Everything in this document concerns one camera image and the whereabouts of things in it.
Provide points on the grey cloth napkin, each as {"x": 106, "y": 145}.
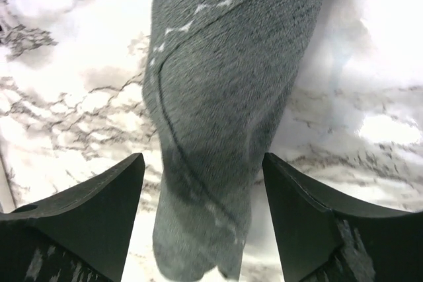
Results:
{"x": 218, "y": 77}

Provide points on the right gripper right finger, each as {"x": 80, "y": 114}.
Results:
{"x": 326, "y": 235}

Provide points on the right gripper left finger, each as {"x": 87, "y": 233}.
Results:
{"x": 80, "y": 234}

